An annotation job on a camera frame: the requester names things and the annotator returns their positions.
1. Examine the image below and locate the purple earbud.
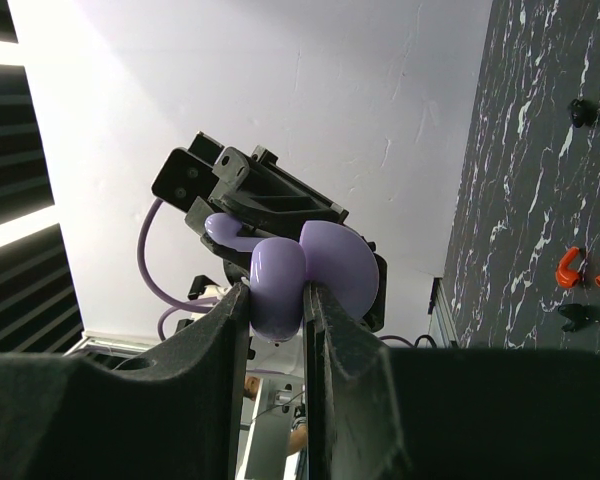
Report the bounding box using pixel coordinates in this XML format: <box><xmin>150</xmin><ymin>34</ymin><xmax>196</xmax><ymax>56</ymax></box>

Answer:
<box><xmin>204</xmin><ymin>213</ymin><xmax>262</xmax><ymax>252</ymax></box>

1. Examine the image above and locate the black earbud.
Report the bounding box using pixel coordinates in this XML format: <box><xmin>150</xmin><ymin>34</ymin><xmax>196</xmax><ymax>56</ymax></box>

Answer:
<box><xmin>558</xmin><ymin>303</ymin><xmax>588</xmax><ymax>333</ymax></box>
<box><xmin>567</xmin><ymin>98</ymin><xmax>597</xmax><ymax>128</ymax></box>

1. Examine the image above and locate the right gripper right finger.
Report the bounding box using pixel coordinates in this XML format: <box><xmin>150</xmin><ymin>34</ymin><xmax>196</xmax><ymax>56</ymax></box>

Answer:
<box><xmin>303</xmin><ymin>287</ymin><xmax>600</xmax><ymax>479</ymax></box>

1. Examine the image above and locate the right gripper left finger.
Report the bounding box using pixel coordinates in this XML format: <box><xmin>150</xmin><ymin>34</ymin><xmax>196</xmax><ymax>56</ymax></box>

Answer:
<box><xmin>0</xmin><ymin>284</ymin><xmax>249</xmax><ymax>479</ymax></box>

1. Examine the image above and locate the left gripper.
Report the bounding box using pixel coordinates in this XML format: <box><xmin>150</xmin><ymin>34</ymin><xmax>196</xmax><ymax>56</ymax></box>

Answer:
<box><xmin>185</xmin><ymin>134</ymin><xmax>387</xmax><ymax>331</ymax></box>

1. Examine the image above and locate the purple earbud case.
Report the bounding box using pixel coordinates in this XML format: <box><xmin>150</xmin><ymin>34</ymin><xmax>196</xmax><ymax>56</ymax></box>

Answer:
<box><xmin>249</xmin><ymin>220</ymin><xmax>380</xmax><ymax>342</ymax></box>

